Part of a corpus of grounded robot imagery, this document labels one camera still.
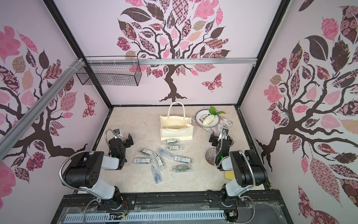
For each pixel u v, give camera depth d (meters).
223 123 1.07
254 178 0.43
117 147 0.71
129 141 0.87
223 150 0.70
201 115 1.13
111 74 1.22
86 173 0.45
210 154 0.90
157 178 0.81
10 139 0.50
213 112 1.13
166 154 0.90
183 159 0.88
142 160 0.88
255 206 0.71
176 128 0.82
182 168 0.84
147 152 0.91
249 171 0.44
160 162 0.85
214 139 0.82
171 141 0.97
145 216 0.70
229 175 0.81
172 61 0.92
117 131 0.80
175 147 0.93
